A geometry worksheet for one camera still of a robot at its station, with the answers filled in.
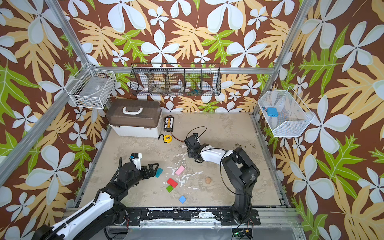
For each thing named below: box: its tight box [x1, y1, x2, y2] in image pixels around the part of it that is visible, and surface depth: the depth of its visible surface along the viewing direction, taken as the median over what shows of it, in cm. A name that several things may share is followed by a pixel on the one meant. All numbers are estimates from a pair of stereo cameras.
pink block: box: [175, 165, 185, 176], surface depth 91 cm
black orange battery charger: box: [163, 115, 174, 132], surface depth 114 cm
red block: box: [167, 178, 178, 188], surface depth 88 cm
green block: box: [166, 185, 174, 193], surface depth 86 cm
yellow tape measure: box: [164, 134, 173, 144], surface depth 106 cm
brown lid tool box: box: [105, 98, 163, 138], surface depth 97 cm
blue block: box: [178, 195, 187, 204], surface depth 81 cm
